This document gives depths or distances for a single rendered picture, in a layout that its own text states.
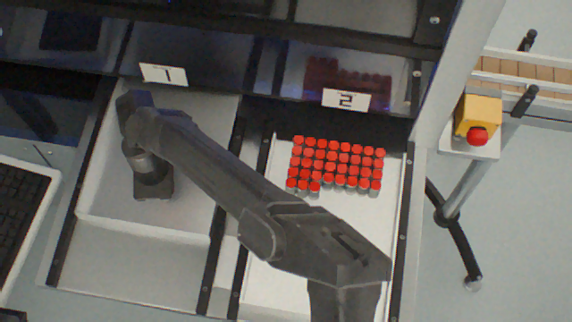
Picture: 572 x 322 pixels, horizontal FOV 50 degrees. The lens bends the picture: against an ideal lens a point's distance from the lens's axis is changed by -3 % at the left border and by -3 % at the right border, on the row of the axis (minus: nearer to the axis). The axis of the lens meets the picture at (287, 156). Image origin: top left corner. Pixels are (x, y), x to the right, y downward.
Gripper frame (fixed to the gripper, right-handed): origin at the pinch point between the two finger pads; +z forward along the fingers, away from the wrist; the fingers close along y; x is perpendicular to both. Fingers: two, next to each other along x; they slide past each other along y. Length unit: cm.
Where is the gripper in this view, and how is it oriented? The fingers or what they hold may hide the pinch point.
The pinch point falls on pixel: (161, 190)
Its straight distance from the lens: 120.6
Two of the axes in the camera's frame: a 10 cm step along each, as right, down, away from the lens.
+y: -0.9, -9.0, 4.2
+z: 0.1, 4.2, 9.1
